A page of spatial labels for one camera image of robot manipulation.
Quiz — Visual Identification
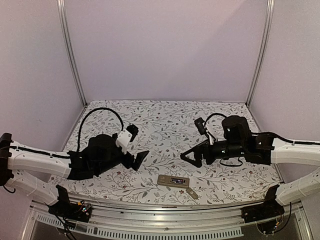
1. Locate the right aluminium frame post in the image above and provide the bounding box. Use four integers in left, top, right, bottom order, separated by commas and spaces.
245, 0, 275, 108

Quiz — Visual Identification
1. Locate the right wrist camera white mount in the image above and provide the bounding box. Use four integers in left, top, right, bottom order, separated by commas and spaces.
194, 117, 217, 145

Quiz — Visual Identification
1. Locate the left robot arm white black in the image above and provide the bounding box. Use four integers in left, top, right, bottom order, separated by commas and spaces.
0, 130, 149, 217

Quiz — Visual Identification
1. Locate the white remote control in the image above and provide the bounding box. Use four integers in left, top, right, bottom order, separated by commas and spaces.
157, 174, 190, 189

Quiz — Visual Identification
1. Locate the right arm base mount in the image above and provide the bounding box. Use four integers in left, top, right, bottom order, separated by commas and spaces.
241, 184, 285, 223

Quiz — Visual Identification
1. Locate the remote battery cover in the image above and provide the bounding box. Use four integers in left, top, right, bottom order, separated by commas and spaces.
186, 187, 199, 200

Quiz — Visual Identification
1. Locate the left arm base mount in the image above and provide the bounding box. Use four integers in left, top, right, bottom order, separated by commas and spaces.
48, 185, 93, 223

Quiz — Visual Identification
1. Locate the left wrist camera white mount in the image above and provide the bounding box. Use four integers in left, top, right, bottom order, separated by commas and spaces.
115, 124, 139, 155

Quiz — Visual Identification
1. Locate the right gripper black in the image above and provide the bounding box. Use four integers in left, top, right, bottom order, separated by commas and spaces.
180, 138, 245, 168

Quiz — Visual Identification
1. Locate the floral patterned table mat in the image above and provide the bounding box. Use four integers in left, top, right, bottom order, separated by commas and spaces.
49, 100, 280, 205

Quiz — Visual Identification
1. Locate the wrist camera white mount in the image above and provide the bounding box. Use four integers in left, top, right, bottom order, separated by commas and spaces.
115, 124, 139, 155
194, 117, 217, 145

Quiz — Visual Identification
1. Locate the left aluminium frame post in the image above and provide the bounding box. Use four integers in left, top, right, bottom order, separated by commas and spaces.
56, 0, 88, 107

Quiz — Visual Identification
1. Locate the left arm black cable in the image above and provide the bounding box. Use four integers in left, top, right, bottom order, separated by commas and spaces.
75, 107, 125, 153

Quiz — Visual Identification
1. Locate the aluminium front rail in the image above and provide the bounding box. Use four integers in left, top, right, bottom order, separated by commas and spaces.
21, 194, 313, 240

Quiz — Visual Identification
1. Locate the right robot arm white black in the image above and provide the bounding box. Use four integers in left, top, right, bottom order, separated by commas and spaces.
180, 115, 320, 218

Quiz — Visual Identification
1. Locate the aluminium frame post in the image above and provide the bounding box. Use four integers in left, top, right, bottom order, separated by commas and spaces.
56, 0, 88, 107
245, 0, 275, 108

